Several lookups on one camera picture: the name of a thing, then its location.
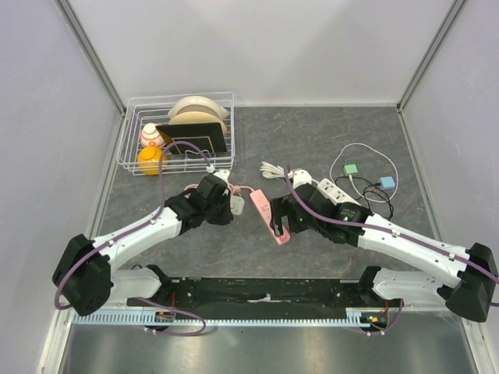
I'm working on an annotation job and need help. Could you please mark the pink power strip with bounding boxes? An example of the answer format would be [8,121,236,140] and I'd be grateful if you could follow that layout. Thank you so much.
[249,189,291,245]

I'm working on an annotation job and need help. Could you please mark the white square plug adapter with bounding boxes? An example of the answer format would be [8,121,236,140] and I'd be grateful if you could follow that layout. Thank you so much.
[230,195,245,216]

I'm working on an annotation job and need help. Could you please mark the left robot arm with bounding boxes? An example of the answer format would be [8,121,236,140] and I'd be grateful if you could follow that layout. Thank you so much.
[52,170,233,316]

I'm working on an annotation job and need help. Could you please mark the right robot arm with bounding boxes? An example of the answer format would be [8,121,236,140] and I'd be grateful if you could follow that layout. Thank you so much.
[270,180,498,323]

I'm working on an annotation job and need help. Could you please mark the green plug adapter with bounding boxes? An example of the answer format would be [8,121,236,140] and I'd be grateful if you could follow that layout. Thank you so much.
[342,163,358,177]

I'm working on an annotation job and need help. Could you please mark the blue plug adapter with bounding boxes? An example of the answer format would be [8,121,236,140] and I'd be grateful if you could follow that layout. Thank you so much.
[377,176,396,191]

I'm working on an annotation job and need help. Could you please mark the white power strip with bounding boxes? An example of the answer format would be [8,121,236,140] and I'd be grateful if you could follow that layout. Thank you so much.
[317,178,360,206]

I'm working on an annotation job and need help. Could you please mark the black square tray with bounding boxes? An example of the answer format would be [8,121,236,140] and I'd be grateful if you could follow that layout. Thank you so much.
[156,122,227,154]

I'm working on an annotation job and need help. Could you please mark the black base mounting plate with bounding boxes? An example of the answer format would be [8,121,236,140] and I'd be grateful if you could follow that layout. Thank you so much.
[148,277,390,310]

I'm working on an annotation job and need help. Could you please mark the yellow round bowl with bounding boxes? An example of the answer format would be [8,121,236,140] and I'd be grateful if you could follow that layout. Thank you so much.
[137,146,162,175]

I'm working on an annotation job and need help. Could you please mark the beige round plate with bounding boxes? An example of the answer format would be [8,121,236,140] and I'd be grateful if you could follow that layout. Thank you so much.
[168,111,227,134]

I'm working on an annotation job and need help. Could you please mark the white orange patterned cup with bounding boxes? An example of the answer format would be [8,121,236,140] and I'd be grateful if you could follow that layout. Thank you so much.
[140,122,165,148]

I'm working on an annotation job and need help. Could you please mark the pink coiled power cord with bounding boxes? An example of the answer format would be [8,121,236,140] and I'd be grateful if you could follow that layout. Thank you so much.
[185,182,257,196]

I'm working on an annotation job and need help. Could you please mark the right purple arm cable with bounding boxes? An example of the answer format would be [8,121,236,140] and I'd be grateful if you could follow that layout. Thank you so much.
[285,165,499,284]

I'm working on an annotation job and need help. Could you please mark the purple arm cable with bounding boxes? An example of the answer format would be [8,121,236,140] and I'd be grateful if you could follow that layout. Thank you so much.
[285,165,499,284]
[54,140,215,311]

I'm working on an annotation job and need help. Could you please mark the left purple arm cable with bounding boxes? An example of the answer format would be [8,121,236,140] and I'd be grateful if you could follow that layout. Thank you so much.
[54,140,215,311]

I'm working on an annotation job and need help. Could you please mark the white wire dish rack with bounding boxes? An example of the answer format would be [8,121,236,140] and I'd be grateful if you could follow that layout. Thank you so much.
[117,91,235,176]

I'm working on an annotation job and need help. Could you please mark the black thin cable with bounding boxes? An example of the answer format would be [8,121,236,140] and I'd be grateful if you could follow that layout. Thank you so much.
[334,175,395,219]

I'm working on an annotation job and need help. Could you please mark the white pink usb cable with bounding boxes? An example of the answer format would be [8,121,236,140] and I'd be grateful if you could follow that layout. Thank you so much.
[329,143,399,203]

